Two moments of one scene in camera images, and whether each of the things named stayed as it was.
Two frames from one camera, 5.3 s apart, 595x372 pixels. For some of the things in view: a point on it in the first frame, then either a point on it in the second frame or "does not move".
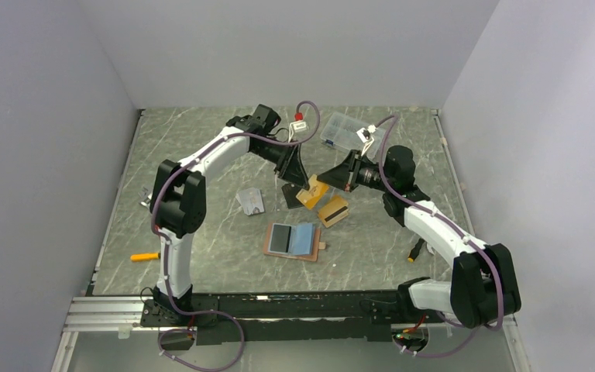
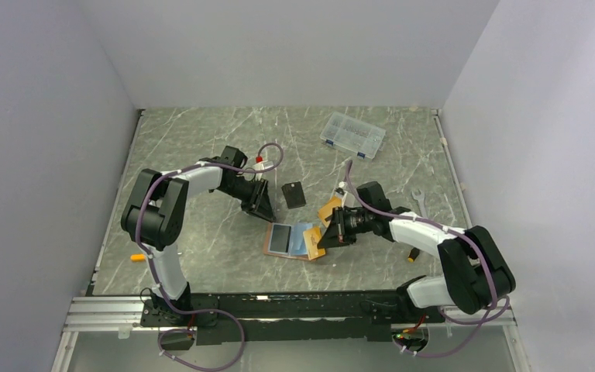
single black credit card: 279,240 does not move
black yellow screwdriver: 415,250 does not move
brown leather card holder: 298,241 does not move
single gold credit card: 311,196 -> 311,237
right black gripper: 340,176 -> 337,233
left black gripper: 293,170 -> 259,202
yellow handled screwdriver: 145,256 does not move
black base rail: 287,315 does not move
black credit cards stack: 290,191 does not move
